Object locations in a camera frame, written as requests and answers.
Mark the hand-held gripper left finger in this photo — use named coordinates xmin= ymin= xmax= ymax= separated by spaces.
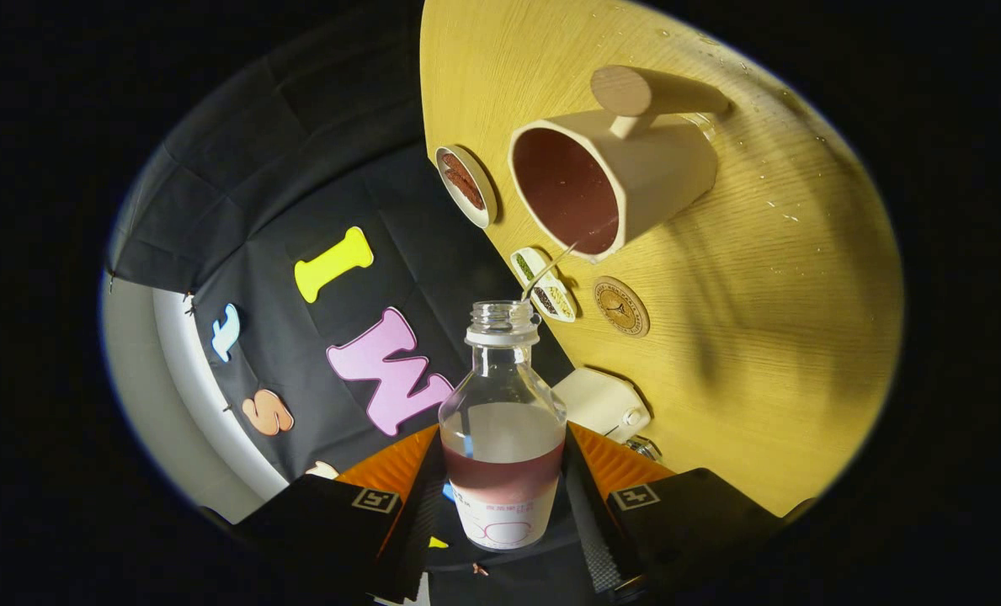
xmin=231 ymin=423 xmax=448 ymax=603

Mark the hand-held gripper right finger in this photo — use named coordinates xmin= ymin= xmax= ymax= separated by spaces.
xmin=561 ymin=421 xmax=791 ymax=603

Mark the clear juice bottle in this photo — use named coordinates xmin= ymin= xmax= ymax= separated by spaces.
xmin=439 ymin=300 xmax=568 ymax=550

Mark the round cork coaster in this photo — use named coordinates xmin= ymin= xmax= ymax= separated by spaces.
xmin=593 ymin=276 xmax=651 ymax=338

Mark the beige cup with wooden handle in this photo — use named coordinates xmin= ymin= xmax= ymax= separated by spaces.
xmin=508 ymin=66 xmax=730 ymax=263

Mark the white toaster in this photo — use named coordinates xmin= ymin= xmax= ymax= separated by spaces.
xmin=551 ymin=367 xmax=652 ymax=445

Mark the white divided seed dish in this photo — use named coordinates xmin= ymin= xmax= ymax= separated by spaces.
xmin=510 ymin=247 xmax=578 ymax=323

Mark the wooden table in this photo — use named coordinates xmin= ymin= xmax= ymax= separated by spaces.
xmin=420 ymin=0 xmax=905 ymax=518

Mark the white round plate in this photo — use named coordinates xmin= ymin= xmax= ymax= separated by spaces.
xmin=434 ymin=145 xmax=498 ymax=230

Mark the red sausage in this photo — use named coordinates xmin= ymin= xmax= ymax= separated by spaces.
xmin=442 ymin=153 xmax=477 ymax=193
xmin=448 ymin=171 xmax=486 ymax=211

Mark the black backdrop cloth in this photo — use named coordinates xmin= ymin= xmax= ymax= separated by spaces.
xmin=109 ymin=0 xmax=589 ymax=606

